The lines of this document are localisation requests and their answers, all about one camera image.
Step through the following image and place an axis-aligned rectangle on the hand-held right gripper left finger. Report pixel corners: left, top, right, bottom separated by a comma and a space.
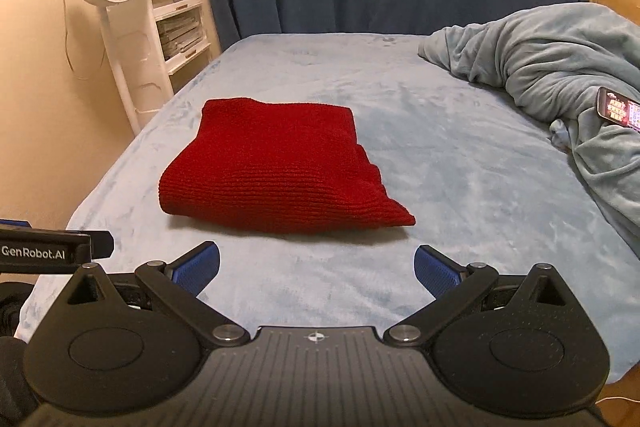
65, 241, 251, 348

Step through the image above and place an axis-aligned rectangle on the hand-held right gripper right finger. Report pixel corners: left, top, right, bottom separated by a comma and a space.
382, 244, 571, 348

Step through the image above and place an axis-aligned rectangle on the red knitted sweater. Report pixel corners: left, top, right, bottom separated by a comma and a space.
158, 97, 417, 235

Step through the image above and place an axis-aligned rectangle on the smartphone with lit screen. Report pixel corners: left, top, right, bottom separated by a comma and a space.
596, 87, 640, 130

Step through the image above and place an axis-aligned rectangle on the light blue fleece bed sheet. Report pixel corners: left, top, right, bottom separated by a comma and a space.
15, 32, 640, 380

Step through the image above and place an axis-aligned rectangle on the crumpled grey-blue blanket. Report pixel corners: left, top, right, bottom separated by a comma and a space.
417, 2, 640, 258

